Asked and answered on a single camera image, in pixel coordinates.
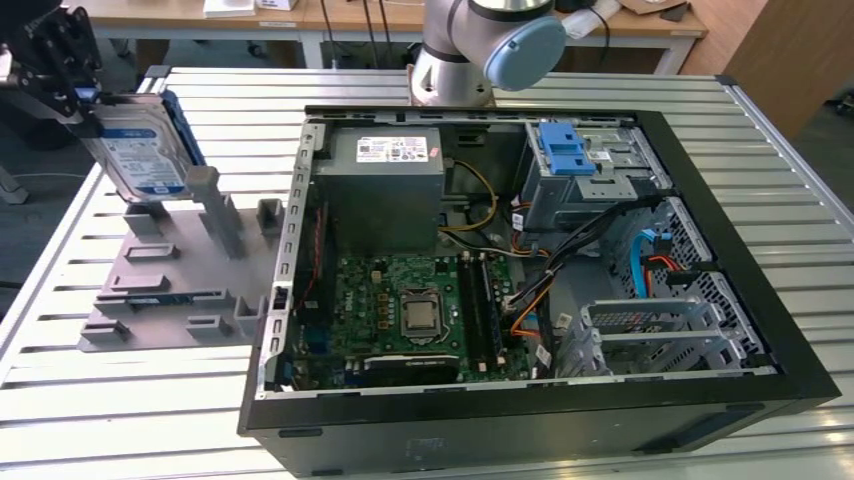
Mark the black castor wheel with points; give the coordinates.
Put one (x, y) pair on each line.
(255, 49)

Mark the grey parts rack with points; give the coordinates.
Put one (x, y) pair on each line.
(187, 270)

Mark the black graphics card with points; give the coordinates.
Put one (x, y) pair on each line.
(410, 367)

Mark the wooden desk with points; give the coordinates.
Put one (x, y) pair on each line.
(300, 17)

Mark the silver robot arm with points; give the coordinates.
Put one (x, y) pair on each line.
(454, 75)

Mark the cardboard piece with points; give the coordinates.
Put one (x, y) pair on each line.
(650, 7)

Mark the hard disk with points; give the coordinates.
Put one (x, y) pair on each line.
(140, 155)

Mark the white furniture leg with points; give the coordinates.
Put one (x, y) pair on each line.
(13, 192)

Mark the blue drive latch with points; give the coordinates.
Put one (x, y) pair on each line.
(567, 150)

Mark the blue labelled RAM stick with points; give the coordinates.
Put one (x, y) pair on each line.
(160, 300)

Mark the black PC case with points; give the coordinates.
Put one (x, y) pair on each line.
(467, 435)

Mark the wooden cabinet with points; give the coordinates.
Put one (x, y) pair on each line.
(767, 50)

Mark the grey power supply unit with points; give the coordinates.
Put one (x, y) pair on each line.
(380, 210)

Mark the CPU socket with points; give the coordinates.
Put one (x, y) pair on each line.
(403, 320)

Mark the white tube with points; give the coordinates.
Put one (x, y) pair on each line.
(587, 20)

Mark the silver CPU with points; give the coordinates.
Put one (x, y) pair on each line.
(422, 316)

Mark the white labelled box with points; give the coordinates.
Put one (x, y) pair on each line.
(276, 4)

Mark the green motherboard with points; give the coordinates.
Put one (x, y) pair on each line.
(374, 310)

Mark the metal drive cage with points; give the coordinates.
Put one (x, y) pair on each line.
(601, 190)

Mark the metal disk bay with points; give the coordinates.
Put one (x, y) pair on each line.
(667, 336)

